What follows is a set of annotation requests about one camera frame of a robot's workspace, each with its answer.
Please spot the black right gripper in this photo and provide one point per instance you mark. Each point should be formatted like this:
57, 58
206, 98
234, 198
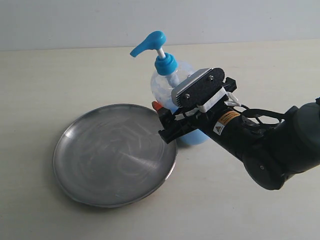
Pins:
186, 120

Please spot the blue soap pump bottle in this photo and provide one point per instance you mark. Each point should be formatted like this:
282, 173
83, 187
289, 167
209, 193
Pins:
169, 72

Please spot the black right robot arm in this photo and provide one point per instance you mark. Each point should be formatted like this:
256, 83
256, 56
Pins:
272, 146

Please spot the round stainless steel plate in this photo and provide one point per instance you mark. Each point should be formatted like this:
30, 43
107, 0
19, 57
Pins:
113, 156

